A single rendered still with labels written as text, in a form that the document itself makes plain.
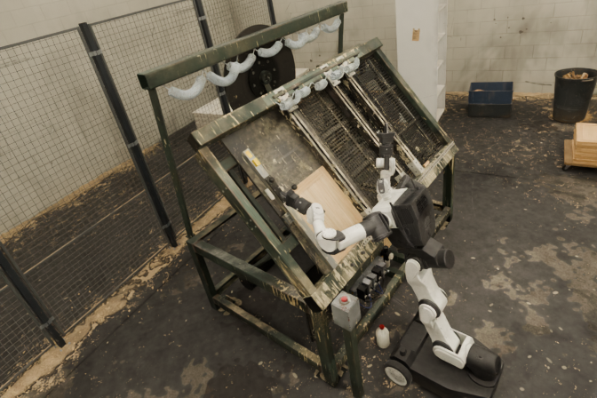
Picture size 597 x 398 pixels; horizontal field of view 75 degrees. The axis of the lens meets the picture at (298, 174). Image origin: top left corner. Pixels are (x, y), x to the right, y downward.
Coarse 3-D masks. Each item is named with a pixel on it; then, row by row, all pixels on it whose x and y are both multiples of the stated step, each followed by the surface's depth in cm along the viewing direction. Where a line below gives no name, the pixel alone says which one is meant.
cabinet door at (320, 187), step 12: (324, 168) 282; (312, 180) 272; (324, 180) 278; (300, 192) 263; (312, 192) 268; (324, 192) 273; (336, 192) 278; (324, 204) 269; (336, 204) 274; (348, 204) 280; (324, 216) 265; (336, 216) 270; (348, 216) 276; (360, 216) 281; (312, 228) 256; (336, 228) 266
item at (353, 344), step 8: (344, 336) 238; (352, 336) 235; (352, 344) 237; (352, 352) 241; (352, 360) 246; (352, 368) 251; (360, 368) 254; (352, 376) 256; (360, 376) 257; (352, 384) 262; (360, 384) 260; (360, 392) 263
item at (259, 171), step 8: (248, 160) 251; (256, 168) 250; (264, 176) 251; (264, 184) 253; (272, 192) 251; (280, 200) 250; (288, 208) 250; (296, 216) 251; (296, 224) 252; (304, 224) 252; (304, 232) 250; (312, 232) 252; (312, 240) 250; (320, 248) 251; (320, 256) 252; (328, 256) 251; (328, 264) 251; (336, 264) 252
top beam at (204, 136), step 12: (360, 48) 346; (372, 48) 356; (348, 60) 331; (312, 72) 303; (288, 84) 285; (312, 84) 300; (264, 96) 269; (240, 108) 255; (252, 108) 260; (264, 108) 265; (216, 120) 242; (228, 120) 247; (240, 120) 251; (252, 120) 266; (192, 132) 231; (204, 132) 235; (216, 132) 239; (228, 132) 250; (192, 144) 235; (204, 144) 233
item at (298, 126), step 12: (288, 96) 279; (288, 120) 282; (300, 120) 281; (300, 132) 280; (312, 144) 278; (324, 156) 279; (336, 168) 280; (336, 180) 281; (348, 180) 281; (348, 192) 279; (360, 204) 278
